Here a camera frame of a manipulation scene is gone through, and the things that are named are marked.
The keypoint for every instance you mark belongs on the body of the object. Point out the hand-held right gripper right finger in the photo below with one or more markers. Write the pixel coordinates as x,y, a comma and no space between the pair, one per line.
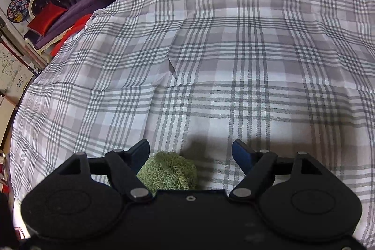
240,155

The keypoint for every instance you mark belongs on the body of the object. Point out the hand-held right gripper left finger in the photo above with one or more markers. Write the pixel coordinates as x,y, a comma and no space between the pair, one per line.
141,154

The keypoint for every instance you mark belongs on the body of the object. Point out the green knitted cloth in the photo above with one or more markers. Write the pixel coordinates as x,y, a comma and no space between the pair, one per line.
167,171

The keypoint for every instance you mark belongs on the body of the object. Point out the grey plaid bed sheet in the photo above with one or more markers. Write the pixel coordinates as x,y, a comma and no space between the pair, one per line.
234,48

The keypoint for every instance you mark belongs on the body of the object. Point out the red cloth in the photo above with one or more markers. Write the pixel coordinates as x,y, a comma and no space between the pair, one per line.
70,30

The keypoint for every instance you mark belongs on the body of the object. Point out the whiteboard with drawings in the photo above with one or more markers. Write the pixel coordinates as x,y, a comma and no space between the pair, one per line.
13,68

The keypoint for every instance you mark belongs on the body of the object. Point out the red cushion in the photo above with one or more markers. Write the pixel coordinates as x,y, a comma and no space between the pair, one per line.
45,18

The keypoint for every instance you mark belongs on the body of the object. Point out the round colourful wall board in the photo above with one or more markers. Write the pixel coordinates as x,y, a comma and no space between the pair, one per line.
17,9

